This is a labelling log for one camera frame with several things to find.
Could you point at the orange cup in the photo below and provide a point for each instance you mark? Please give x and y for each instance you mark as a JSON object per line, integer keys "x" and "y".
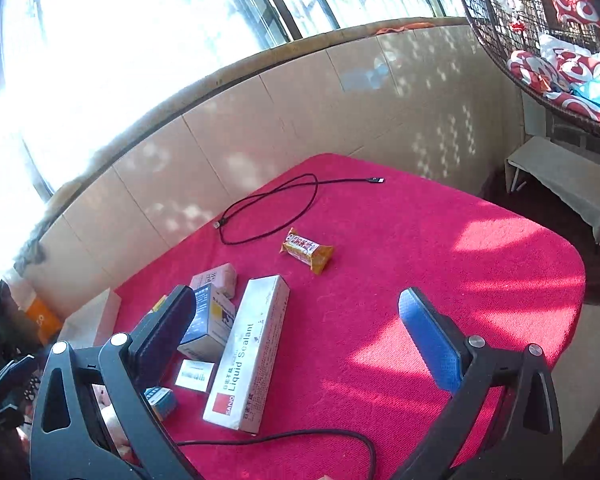
{"x": 42, "y": 320}

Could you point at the light blue cloth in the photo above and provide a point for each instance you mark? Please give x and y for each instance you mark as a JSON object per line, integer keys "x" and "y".
{"x": 597, "y": 95}

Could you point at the small white box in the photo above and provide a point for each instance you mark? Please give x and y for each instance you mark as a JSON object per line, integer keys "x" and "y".
{"x": 194, "y": 375}

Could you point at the pink box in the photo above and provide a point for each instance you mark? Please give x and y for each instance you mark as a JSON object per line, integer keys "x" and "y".
{"x": 215, "y": 277}

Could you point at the blue white sachet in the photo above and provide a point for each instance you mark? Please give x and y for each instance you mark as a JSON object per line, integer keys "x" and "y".
{"x": 161, "y": 402}

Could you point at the window with metal grille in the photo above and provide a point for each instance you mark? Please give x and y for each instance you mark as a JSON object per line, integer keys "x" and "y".
{"x": 155, "y": 35}

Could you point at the orange cloth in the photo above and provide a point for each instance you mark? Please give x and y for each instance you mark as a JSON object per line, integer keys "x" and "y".
{"x": 405, "y": 27}

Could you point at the long silver sealant box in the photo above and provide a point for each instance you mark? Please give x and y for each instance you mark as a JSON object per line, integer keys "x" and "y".
{"x": 250, "y": 355}

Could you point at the red tablecloth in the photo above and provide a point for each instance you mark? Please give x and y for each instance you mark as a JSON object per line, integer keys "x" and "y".
{"x": 380, "y": 260}

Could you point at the white cardboard tray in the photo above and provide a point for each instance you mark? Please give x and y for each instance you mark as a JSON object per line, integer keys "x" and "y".
{"x": 90, "y": 317}

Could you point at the red white back cushion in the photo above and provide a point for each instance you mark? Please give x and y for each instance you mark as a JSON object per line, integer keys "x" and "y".
{"x": 575, "y": 7}

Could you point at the wicker hanging chair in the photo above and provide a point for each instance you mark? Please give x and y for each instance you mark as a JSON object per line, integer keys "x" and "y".
{"x": 480, "y": 25}

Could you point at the red white seat cushion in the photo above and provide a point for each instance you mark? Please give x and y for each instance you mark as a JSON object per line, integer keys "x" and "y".
{"x": 535, "y": 67}

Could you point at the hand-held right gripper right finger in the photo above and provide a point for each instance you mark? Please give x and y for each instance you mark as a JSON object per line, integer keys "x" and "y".
{"x": 430, "y": 340}

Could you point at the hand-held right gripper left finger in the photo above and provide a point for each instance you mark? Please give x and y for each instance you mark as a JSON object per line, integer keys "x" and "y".
{"x": 165, "y": 325}

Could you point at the orange snack bar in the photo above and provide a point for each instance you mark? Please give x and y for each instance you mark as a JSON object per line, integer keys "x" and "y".
{"x": 305, "y": 250}

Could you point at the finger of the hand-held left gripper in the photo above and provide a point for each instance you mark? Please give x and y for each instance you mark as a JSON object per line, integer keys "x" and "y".
{"x": 5, "y": 416}
{"x": 7, "y": 375}

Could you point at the grey cloth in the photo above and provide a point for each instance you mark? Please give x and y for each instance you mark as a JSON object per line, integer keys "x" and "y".
{"x": 32, "y": 247}

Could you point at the small white table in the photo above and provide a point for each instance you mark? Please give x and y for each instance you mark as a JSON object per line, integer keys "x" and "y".
{"x": 565, "y": 175}

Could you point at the dark blue white medicine box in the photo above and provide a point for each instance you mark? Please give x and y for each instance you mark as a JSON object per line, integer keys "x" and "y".
{"x": 210, "y": 330}

